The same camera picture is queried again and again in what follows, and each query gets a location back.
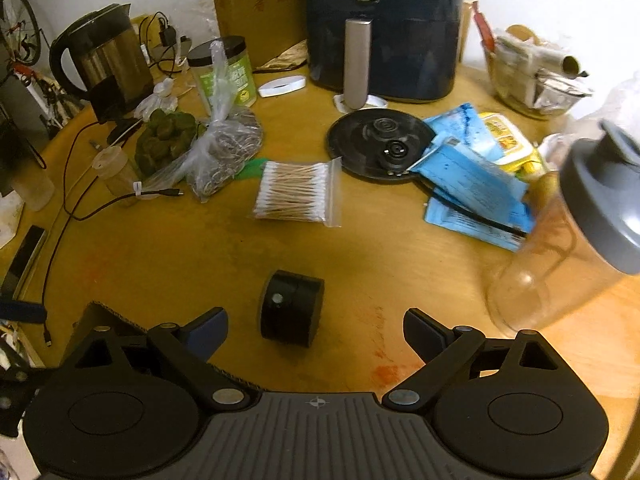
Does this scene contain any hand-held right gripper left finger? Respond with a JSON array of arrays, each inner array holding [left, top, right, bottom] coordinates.
[[60, 307, 253, 408]]

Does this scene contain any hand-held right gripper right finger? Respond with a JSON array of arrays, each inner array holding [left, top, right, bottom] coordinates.
[[382, 308, 571, 406]]

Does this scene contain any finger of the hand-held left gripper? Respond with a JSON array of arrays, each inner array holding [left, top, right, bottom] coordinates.
[[0, 300, 49, 324], [0, 365, 43, 428]]

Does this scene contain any small black cylinder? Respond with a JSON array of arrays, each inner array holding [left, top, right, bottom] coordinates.
[[259, 269, 326, 349]]

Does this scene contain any black smartphone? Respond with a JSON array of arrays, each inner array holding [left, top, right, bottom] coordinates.
[[0, 224, 49, 297]]

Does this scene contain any thin black stick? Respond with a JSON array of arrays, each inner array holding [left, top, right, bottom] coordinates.
[[414, 177, 529, 237]]

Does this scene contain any clear plastic cup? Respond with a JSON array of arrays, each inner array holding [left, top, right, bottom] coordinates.
[[10, 157, 56, 212]]

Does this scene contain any bag of cotton swabs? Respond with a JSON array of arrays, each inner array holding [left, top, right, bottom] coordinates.
[[252, 157, 344, 229]]

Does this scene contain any beige cup with lid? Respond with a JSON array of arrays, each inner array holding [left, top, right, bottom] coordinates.
[[92, 145, 141, 209]]

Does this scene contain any green plastic piece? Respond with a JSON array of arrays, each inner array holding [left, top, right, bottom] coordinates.
[[234, 157, 269, 181]]

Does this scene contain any clear bag of dark seeds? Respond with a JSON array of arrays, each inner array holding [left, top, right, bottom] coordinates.
[[149, 40, 265, 204]]

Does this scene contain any brown onion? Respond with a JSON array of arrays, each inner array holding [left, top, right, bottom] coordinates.
[[527, 169, 564, 212]]

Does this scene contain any bag of green balls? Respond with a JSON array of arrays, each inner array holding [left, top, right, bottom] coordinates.
[[134, 108, 201, 176]]

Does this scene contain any black round lid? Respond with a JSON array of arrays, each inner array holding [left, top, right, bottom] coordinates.
[[327, 109, 439, 181]]

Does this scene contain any black oval object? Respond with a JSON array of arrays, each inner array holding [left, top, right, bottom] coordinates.
[[106, 117, 147, 147]]

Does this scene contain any yellow packet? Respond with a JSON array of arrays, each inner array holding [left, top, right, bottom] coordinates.
[[479, 112, 547, 177]]

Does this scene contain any torn blue plastic bag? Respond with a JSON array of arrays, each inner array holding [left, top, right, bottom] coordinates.
[[424, 102, 507, 162]]

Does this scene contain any shaker bottle grey lid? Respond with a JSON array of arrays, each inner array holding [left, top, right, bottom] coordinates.
[[487, 119, 640, 339]]

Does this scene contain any white band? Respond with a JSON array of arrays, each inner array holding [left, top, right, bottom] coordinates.
[[258, 75, 307, 99], [333, 93, 389, 114]]

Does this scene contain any white crumpled plastic bag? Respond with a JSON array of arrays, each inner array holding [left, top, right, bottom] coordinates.
[[134, 78, 180, 121]]

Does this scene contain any glass jar green label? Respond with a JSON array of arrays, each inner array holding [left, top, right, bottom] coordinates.
[[187, 35, 259, 116]]

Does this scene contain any glass bowl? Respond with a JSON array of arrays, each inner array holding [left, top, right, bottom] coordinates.
[[479, 24, 597, 122]]

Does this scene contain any electric kettle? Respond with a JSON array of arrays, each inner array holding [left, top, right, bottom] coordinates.
[[49, 3, 154, 124]]

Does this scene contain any brown crinkled bag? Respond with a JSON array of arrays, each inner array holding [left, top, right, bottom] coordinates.
[[259, 39, 310, 72]]

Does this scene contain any bicycle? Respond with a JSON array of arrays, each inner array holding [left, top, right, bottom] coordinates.
[[0, 0, 87, 132]]

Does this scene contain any dark blue air fryer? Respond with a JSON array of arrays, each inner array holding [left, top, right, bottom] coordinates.
[[302, 0, 466, 110]]

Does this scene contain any clear plastic bag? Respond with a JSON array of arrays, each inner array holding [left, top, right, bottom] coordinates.
[[539, 72, 640, 162]]

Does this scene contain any foil roll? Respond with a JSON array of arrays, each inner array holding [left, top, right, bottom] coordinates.
[[534, 44, 587, 80]]

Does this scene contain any tall brown carton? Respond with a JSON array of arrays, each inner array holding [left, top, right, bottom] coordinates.
[[207, 0, 311, 70]]

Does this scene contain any black usb cable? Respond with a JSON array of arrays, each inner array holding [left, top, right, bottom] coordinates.
[[41, 120, 184, 348]]

